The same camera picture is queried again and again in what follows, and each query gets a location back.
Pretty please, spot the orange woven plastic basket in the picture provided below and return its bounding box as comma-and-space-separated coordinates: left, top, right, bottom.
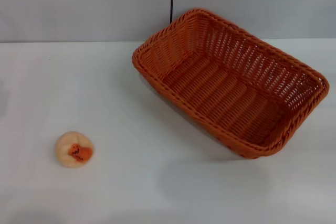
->
131, 8, 330, 159

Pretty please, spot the round bread bun orange filling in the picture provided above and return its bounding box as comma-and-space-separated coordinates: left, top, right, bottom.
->
54, 131, 95, 168

